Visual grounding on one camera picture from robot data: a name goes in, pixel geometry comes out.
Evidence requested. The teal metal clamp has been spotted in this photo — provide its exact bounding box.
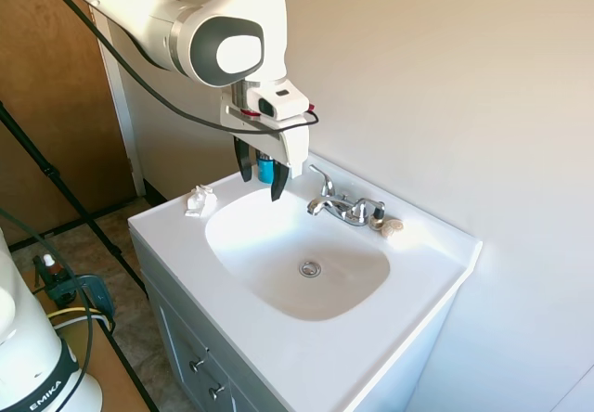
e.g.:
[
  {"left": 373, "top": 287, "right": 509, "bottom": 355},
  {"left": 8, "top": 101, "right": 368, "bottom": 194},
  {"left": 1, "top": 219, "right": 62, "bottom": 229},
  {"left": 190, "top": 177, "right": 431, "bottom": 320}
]
[{"left": 31, "top": 255, "right": 117, "bottom": 335}]

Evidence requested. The beige seashell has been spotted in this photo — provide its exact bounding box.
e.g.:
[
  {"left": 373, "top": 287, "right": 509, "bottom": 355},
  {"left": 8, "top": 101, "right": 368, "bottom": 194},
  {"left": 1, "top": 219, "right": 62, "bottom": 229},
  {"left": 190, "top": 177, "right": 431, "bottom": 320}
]
[{"left": 380, "top": 218, "right": 406, "bottom": 238}]

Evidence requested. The black base cable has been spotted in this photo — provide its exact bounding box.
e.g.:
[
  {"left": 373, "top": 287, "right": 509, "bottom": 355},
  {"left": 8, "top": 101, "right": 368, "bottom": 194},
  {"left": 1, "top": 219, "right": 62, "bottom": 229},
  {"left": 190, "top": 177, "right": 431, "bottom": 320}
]
[{"left": 0, "top": 206, "right": 95, "bottom": 388}]

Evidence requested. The blue bottle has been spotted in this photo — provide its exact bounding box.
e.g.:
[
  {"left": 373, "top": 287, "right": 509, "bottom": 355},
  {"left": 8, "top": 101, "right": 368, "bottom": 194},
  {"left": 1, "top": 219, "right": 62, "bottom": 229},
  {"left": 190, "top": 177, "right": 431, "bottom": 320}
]
[{"left": 255, "top": 150, "right": 277, "bottom": 185}]

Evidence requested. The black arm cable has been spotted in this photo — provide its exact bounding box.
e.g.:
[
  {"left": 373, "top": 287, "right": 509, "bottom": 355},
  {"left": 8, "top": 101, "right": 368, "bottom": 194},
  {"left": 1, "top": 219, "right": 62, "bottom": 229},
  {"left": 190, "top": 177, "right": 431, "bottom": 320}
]
[{"left": 30, "top": 0, "right": 321, "bottom": 134}]

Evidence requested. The white vanity sink top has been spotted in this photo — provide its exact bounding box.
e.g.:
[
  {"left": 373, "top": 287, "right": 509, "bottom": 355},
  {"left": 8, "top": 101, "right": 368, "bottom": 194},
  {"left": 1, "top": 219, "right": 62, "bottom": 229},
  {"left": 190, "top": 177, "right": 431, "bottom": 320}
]
[{"left": 126, "top": 150, "right": 484, "bottom": 412}]

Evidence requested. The amber dropper bottle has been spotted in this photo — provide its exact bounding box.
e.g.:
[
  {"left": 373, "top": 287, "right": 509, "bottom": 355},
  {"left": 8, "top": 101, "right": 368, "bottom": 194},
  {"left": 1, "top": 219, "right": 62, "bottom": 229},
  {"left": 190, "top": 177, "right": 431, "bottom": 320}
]
[{"left": 41, "top": 253, "right": 76, "bottom": 303}]

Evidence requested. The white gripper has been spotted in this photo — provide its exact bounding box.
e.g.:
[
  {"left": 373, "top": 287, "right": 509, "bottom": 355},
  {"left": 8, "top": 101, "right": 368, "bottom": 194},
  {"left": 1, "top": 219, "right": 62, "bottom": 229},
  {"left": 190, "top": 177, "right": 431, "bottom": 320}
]
[{"left": 219, "top": 92, "right": 311, "bottom": 204}]

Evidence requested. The chrome sink faucet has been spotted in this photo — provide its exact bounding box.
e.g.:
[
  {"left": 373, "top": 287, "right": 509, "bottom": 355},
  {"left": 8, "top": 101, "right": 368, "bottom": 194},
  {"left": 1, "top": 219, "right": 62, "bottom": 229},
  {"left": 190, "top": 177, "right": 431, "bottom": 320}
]
[{"left": 305, "top": 164, "right": 387, "bottom": 228}]

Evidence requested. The white door frame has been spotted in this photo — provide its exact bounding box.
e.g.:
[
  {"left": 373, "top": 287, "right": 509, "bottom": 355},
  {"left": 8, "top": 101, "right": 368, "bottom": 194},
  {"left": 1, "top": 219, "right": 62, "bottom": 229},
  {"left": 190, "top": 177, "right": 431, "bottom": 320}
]
[{"left": 89, "top": 2, "right": 148, "bottom": 199}]

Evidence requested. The brown wooden door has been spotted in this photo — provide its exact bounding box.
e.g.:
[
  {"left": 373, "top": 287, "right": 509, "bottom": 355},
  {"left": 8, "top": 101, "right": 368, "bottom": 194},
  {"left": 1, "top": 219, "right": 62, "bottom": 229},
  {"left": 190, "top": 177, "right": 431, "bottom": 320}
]
[{"left": 0, "top": 0, "right": 140, "bottom": 247}]

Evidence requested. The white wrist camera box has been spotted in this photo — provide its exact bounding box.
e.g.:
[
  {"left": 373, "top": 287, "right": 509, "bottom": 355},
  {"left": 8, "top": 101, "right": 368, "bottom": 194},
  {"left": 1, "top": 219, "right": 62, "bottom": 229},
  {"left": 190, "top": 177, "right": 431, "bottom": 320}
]
[{"left": 244, "top": 81, "right": 311, "bottom": 121}]

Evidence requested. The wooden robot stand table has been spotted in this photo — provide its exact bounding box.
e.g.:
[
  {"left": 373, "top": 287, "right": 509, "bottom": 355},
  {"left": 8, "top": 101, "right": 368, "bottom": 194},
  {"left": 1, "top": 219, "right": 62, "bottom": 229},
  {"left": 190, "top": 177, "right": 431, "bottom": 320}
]
[{"left": 34, "top": 289, "right": 155, "bottom": 412}]

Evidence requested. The white tissue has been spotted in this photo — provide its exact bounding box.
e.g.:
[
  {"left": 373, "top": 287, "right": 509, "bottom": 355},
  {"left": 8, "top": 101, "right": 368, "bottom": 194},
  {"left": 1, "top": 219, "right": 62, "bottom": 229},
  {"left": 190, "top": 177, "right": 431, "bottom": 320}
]
[{"left": 184, "top": 183, "right": 220, "bottom": 220}]

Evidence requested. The grey vanity cabinet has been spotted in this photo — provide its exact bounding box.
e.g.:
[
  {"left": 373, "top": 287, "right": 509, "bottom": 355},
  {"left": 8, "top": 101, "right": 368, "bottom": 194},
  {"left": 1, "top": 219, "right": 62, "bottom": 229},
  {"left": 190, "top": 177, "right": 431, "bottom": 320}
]
[{"left": 131, "top": 233, "right": 291, "bottom": 412}]

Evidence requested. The yellow cable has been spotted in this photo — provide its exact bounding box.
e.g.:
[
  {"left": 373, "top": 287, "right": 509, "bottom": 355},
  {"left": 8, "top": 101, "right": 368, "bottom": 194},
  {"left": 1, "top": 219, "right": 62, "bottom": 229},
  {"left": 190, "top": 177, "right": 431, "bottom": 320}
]
[{"left": 45, "top": 306, "right": 116, "bottom": 335}]

